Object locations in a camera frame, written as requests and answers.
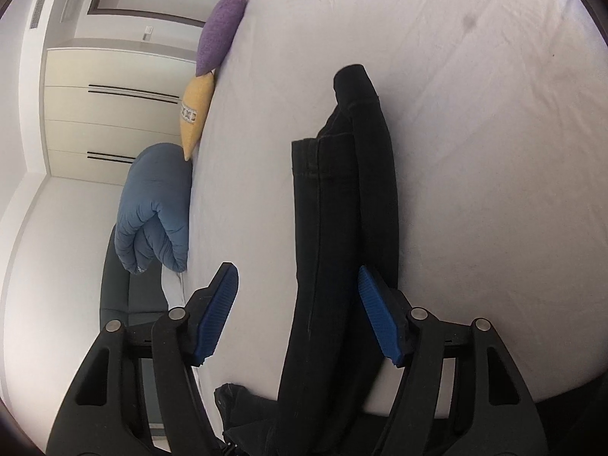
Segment white bed sheet mattress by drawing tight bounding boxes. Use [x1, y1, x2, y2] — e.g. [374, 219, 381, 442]
[184, 0, 607, 401]

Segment dark grey headboard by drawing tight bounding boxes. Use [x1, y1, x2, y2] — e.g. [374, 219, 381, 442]
[99, 228, 168, 328]

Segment cream wardrobe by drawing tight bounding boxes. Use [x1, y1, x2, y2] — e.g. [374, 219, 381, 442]
[42, 39, 195, 185]

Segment yellow cushion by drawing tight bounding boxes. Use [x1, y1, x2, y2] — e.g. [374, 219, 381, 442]
[179, 72, 215, 161]

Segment black denim pants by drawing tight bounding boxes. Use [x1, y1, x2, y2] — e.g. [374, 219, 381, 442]
[214, 65, 399, 455]

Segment rolled blue duvet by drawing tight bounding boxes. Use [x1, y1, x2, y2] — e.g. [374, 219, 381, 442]
[114, 143, 193, 275]

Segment purple cushion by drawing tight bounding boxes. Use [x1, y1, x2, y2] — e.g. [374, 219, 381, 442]
[196, 0, 247, 76]

